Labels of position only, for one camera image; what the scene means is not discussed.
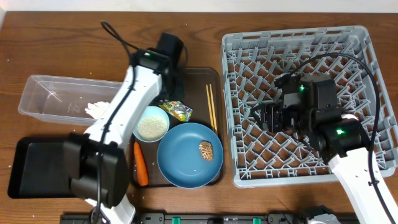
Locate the green snack wrapper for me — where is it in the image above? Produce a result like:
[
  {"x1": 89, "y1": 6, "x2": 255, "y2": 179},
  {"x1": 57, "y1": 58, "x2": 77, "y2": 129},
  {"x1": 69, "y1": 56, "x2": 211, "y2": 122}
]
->
[{"x1": 159, "y1": 101, "x2": 193, "y2": 122}]

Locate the pink cup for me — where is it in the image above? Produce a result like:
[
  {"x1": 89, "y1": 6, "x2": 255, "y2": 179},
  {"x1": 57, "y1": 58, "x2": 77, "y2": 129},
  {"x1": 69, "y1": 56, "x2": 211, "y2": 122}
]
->
[{"x1": 341, "y1": 114, "x2": 359, "y2": 122}]

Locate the white tissue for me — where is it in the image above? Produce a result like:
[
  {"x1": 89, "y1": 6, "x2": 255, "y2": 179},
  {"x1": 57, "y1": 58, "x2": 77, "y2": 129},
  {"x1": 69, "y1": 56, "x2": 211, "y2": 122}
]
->
[{"x1": 85, "y1": 101, "x2": 110, "y2": 119}]

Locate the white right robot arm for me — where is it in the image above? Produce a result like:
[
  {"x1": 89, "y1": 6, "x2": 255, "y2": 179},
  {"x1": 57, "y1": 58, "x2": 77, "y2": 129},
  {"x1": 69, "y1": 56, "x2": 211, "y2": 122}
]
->
[{"x1": 250, "y1": 75, "x2": 397, "y2": 223}]

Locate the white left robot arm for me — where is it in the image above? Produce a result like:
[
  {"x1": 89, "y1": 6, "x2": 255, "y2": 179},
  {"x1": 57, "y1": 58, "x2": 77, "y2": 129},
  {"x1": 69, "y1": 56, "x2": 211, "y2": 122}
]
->
[{"x1": 63, "y1": 33, "x2": 184, "y2": 223}]

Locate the grey dishwasher rack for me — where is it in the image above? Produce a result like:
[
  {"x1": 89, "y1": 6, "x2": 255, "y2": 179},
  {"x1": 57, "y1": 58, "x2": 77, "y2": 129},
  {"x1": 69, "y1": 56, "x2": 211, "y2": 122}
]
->
[{"x1": 221, "y1": 26, "x2": 397, "y2": 188}]

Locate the brown serving tray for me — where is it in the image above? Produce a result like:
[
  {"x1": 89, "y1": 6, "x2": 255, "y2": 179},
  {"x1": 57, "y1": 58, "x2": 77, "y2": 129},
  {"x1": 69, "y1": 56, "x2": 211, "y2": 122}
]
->
[{"x1": 139, "y1": 68, "x2": 224, "y2": 188}]

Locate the wooden chopstick left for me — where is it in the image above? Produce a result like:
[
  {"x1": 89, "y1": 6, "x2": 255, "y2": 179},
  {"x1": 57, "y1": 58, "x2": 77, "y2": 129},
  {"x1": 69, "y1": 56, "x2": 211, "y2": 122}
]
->
[{"x1": 206, "y1": 85, "x2": 215, "y2": 132}]

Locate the wooden chopstick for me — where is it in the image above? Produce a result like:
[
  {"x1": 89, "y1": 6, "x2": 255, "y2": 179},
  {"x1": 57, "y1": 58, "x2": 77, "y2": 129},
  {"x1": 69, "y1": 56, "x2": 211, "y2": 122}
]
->
[
  {"x1": 206, "y1": 85, "x2": 215, "y2": 132},
  {"x1": 209, "y1": 84, "x2": 218, "y2": 136}
]

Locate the wooden chopstick right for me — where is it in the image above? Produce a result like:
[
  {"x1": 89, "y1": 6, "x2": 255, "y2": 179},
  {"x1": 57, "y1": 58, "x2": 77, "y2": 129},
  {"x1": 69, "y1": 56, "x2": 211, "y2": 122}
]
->
[{"x1": 209, "y1": 84, "x2": 218, "y2": 136}]

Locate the light blue rice bowl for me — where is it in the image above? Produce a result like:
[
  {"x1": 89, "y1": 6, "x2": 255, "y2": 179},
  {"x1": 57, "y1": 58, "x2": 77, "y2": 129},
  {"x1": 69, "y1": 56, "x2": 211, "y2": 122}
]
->
[{"x1": 133, "y1": 106, "x2": 170, "y2": 142}]

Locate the brown shiitake mushroom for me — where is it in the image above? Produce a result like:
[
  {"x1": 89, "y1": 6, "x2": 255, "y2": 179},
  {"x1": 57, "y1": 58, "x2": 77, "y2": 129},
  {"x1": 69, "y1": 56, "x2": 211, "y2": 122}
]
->
[{"x1": 199, "y1": 141, "x2": 213, "y2": 161}]

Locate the large blue plate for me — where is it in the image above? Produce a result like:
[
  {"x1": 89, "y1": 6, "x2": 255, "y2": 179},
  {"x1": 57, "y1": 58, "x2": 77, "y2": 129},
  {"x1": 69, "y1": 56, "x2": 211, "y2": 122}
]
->
[{"x1": 157, "y1": 123, "x2": 224, "y2": 189}]

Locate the orange carrot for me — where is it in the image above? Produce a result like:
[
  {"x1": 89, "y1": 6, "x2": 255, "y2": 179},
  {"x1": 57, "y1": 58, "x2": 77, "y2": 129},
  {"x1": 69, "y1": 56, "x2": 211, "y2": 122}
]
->
[{"x1": 133, "y1": 142, "x2": 149, "y2": 186}]

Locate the clear plastic bin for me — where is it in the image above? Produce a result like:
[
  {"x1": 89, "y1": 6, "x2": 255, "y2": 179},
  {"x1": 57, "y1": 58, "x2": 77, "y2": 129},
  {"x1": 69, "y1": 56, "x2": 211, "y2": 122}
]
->
[{"x1": 18, "y1": 75, "x2": 122, "y2": 126}]

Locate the black plastic bin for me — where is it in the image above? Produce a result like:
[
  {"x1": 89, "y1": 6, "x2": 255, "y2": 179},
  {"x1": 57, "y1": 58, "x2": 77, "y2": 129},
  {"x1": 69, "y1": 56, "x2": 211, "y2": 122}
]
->
[{"x1": 7, "y1": 136, "x2": 75, "y2": 199}]

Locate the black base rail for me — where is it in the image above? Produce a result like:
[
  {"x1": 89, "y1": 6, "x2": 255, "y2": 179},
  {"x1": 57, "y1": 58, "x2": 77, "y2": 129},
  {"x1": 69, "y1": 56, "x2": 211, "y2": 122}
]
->
[{"x1": 59, "y1": 205, "x2": 361, "y2": 224}]

